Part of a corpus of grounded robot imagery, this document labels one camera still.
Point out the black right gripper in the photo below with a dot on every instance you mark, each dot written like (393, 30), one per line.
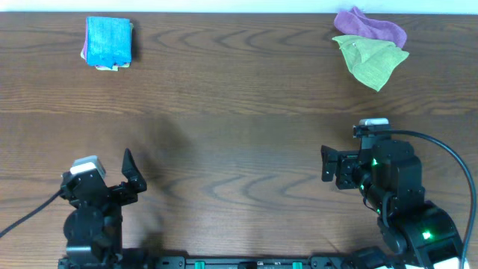
(346, 161)

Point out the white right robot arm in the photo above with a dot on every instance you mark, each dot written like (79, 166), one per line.
(389, 177)

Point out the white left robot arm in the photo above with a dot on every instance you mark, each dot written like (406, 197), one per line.
(93, 231)

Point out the folded green cloth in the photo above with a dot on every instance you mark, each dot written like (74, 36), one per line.
(112, 67)

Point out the folded purple cloth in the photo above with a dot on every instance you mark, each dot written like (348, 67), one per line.
(84, 50)

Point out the blue microfiber cloth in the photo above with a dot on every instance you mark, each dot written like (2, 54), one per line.
(108, 41)

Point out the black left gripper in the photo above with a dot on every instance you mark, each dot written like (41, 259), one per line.
(137, 176)

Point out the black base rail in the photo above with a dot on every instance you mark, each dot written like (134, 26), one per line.
(180, 262)

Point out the crumpled purple cloth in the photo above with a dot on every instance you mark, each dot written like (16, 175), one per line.
(354, 22)

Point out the crumpled green cloth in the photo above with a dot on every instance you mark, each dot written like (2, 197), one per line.
(370, 61)

